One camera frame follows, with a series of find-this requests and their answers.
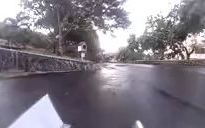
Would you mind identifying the small white roofed box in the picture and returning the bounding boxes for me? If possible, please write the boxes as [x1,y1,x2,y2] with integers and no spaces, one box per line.
[76,40,89,61]

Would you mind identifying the distant tree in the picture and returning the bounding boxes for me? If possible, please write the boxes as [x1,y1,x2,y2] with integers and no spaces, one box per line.
[116,34,145,63]

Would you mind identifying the grey asphalt road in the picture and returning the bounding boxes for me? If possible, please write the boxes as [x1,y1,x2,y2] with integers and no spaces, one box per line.
[0,62,205,128]

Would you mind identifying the large dark tree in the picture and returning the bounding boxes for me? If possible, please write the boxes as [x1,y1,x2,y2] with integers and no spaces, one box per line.
[19,0,133,58]

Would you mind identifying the robot's own part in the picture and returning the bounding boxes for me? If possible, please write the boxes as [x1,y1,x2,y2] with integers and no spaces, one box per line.
[60,123,72,128]
[133,120,145,128]

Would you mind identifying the group of trees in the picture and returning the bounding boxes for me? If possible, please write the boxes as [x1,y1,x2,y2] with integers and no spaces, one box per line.
[137,0,205,61]

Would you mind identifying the pale concrete kerb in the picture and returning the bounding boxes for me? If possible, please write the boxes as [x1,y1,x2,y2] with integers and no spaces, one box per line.
[0,69,73,80]

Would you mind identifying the bushes on slope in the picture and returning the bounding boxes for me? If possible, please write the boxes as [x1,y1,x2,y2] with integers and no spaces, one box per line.
[0,15,55,52]

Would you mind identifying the pale building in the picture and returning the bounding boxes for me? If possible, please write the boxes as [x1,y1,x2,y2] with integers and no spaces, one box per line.
[181,32,205,61]

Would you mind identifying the low wall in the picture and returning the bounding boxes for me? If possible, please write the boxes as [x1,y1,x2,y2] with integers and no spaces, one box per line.
[133,58,205,67]

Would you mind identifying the stone wall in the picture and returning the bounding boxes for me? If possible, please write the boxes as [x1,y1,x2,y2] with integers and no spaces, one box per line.
[0,46,97,75]

